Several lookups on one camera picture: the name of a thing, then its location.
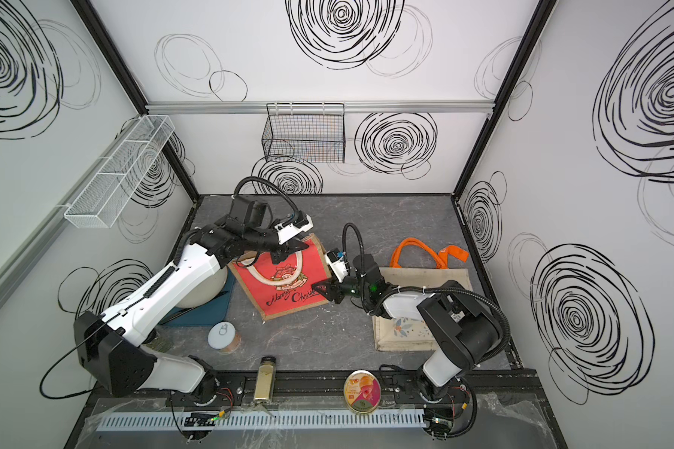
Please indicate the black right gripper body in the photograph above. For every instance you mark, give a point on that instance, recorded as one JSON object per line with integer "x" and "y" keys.
{"x": 350, "y": 288}

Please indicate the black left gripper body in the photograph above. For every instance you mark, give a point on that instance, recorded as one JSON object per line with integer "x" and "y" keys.
{"x": 281, "y": 253}

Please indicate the red jute Christmas bag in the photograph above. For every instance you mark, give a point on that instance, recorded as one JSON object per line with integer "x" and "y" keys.
{"x": 281, "y": 289}

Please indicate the beige floral canvas tote bag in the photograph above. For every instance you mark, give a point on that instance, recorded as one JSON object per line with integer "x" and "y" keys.
{"x": 404, "y": 334}

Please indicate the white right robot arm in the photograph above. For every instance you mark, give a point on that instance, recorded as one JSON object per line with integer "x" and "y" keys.
{"x": 467, "y": 327}

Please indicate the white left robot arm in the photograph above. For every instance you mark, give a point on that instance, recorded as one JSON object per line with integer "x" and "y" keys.
{"x": 110, "y": 345}

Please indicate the grey round plate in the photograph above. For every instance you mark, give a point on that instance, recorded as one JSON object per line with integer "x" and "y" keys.
{"x": 206, "y": 291}

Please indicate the teal tray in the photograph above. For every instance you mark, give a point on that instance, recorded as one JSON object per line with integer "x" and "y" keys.
{"x": 206, "y": 315}

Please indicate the white lidded jar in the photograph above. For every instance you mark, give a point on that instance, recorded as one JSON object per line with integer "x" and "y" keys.
{"x": 224, "y": 338}

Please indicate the round pink tin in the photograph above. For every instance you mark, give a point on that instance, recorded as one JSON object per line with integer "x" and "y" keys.
{"x": 362, "y": 392}

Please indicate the glass spice bottle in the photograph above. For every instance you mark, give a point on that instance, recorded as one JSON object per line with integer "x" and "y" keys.
{"x": 265, "y": 380}

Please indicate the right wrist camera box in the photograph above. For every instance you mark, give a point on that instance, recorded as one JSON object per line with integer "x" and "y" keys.
{"x": 336, "y": 261}

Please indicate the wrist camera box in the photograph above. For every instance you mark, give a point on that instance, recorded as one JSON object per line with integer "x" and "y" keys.
{"x": 287, "y": 231}
{"x": 336, "y": 261}

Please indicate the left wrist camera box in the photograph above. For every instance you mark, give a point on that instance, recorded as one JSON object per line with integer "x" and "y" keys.
{"x": 287, "y": 231}

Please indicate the black wire wall basket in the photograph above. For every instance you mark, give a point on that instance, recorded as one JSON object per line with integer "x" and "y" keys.
{"x": 313, "y": 138}

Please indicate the white slotted cable duct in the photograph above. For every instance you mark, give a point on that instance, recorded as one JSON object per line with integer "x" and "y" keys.
{"x": 260, "y": 420}

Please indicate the aluminium wall rail back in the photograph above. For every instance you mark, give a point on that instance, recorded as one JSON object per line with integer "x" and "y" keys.
{"x": 309, "y": 107}

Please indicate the aluminium wall rail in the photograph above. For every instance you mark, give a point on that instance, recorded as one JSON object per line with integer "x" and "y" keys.
{"x": 309, "y": 107}
{"x": 34, "y": 247}

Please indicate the white wire wall shelf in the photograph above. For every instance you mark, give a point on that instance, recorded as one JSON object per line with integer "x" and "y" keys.
{"x": 134, "y": 171}

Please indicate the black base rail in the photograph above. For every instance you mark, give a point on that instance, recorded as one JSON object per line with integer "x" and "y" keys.
{"x": 398, "y": 386}

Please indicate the aluminium wall rail left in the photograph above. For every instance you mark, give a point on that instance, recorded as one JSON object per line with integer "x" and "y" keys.
{"x": 34, "y": 247}

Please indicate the black corner frame post left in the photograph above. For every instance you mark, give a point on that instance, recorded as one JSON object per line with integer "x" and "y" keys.
{"x": 122, "y": 73}

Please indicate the black corner frame post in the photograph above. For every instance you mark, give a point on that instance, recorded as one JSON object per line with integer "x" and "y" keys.
{"x": 122, "y": 73}
{"x": 532, "y": 34}

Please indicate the black corner frame post right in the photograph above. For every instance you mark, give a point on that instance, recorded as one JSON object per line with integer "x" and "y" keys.
{"x": 532, "y": 34}

